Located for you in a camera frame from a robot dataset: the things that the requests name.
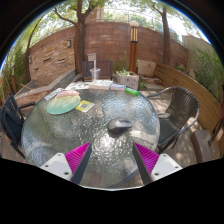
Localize raised stone planter bed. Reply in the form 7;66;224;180
14;68;78;108

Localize thin leaning tree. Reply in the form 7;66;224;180
24;16;44;84

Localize slim dark tree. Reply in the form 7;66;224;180
151;0;173;66

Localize curved wooden bench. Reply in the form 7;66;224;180
153;63;224;141

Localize large forked tree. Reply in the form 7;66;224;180
53;0;101;75

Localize dark wooden slatted chair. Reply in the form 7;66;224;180
81;59;114;83

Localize dark grey computer mouse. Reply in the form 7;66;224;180
107;117;133;136

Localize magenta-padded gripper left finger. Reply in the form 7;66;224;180
39;142;93;185

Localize green lighter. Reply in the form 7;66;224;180
124;86;140;97

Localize white planter box with plants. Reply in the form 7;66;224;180
115;68;140;91

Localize grey wall utility box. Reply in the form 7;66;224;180
87;52;98;63

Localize green mouse pad, pink rest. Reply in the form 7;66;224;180
46;89;82;116

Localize black metal chair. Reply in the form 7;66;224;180
0;93;36;159

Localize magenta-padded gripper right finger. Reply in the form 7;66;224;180
131;142;184;186

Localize clear plastic cup with straw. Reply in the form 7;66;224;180
89;59;101;83

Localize small pale blue booklet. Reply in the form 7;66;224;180
109;83;127;92

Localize beige stone slab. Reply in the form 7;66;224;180
137;59;158;78

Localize yellow card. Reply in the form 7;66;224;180
75;99;96;113

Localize wooden garden lamp post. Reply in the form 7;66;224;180
128;20;140;74

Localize white book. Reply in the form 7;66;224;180
88;79;114;91

